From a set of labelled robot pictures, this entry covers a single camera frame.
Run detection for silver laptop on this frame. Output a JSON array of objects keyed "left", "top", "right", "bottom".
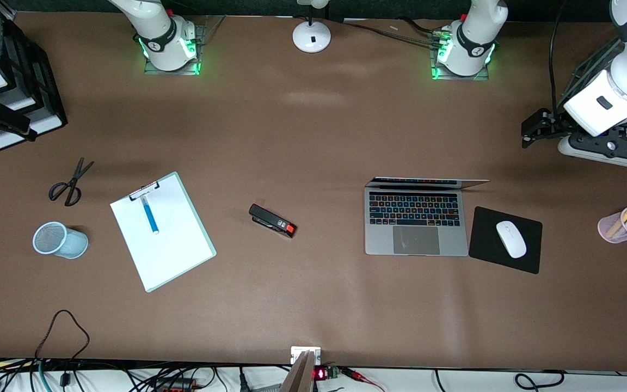
[{"left": 364, "top": 177, "right": 491, "bottom": 257}]

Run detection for blue marker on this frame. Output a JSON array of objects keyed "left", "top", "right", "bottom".
[{"left": 140, "top": 196, "right": 160, "bottom": 235}]

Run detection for black stacked paper tray rack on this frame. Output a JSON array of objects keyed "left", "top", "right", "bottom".
[{"left": 0, "top": 0, "right": 68, "bottom": 152}]

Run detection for black scissors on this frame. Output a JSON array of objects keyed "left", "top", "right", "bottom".
[{"left": 48, "top": 157, "right": 95, "bottom": 207}]

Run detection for white computer mouse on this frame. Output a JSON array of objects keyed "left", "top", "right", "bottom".
[{"left": 496, "top": 220, "right": 527, "bottom": 259}]

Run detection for yellow highlighter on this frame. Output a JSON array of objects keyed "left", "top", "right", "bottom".
[{"left": 606, "top": 204, "right": 627, "bottom": 238}]

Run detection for black mouse pad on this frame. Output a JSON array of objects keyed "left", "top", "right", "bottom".
[{"left": 468, "top": 206, "right": 543, "bottom": 275}]

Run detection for blue mesh pen cup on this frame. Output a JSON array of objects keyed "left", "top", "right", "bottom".
[{"left": 32, "top": 221, "right": 89, "bottom": 260}]

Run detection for mint clipboard with white paper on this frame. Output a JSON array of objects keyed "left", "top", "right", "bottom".
[{"left": 109, "top": 171, "right": 217, "bottom": 293}]

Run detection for white lamp base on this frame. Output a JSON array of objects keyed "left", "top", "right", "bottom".
[{"left": 292, "top": 0, "right": 331, "bottom": 53}]

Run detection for black and red stapler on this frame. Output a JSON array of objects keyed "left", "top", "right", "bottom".
[{"left": 248, "top": 204, "right": 298, "bottom": 238}]

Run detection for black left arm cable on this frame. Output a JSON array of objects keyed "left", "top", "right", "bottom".
[{"left": 549, "top": 0, "right": 570, "bottom": 118}]

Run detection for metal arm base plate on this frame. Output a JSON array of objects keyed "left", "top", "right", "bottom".
[
  {"left": 144, "top": 24, "right": 205, "bottom": 76},
  {"left": 431, "top": 33, "right": 491, "bottom": 81}
]

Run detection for black base cable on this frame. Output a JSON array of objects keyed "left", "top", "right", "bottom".
[
  {"left": 341, "top": 21, "right": 442, "bottom": 47},
  {"left": 399, "top": 17, "right": 440, "bottom": 34}
]

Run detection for black coiled cable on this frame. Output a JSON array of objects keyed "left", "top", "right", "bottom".
[{"left": 514, "top": 370, "right": 565, "bottom": 391}]

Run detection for teal cable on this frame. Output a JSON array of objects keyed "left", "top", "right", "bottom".
[{"left": 38, "top": 359, "right": 54, "bottom": 392}]

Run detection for black looped cable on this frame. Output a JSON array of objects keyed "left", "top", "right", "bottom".
[{"left": 35, "top": 309, "right": 91, "bottom": 388}]

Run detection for red wire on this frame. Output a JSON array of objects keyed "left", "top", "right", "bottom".
[{"left": 341, "top": 367, "right": 386, "bottom": 392}]

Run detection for white mount plate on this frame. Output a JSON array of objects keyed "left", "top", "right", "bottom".
[{"left": 291, "top": 346, "right": 322, "bottom": 365}]

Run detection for grey camera mount bar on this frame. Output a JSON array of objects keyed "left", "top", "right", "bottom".
[{"left": 280, "top": 350, "right": 317, "bottom": 392}]

